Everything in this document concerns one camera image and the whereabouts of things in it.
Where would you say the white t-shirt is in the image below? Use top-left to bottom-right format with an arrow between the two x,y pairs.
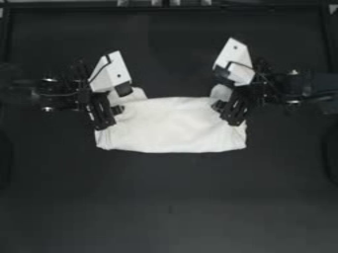
92,84 -> 249,154

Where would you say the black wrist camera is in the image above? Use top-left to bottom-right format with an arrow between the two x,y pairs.
115,80 -> 135,98
211,63 -> 235,83

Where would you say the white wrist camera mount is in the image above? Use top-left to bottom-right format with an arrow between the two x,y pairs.
211,37 -> 258,88
86,49 -> 135,98

